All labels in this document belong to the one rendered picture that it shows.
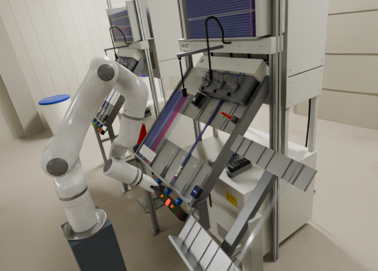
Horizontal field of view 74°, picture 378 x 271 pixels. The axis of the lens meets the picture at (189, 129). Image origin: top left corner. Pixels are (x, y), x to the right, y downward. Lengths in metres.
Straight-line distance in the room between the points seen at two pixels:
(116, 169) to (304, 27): 1.11
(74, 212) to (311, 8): 1.44
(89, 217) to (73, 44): 4.39
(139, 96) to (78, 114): 0.24
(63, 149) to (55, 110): 3.56
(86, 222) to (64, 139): 0.40
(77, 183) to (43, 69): 4.20
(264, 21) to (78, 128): 0.87
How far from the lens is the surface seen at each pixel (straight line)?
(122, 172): 1.15
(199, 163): 1.26
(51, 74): 5.26
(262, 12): 1.19
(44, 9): 5.30
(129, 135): 1.08
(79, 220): 1.24
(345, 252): 2.07
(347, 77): 3.69
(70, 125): 1.05
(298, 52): 1.43
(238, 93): 1.24
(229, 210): 1.60
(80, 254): 1.29
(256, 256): 1.09
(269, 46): 1.21
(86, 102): 1.02
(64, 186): 1.16
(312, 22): 1.50
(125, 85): 1.05
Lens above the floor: 1.49
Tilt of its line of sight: 23 degrees down
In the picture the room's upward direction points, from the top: 8 degrees counter-clockwise
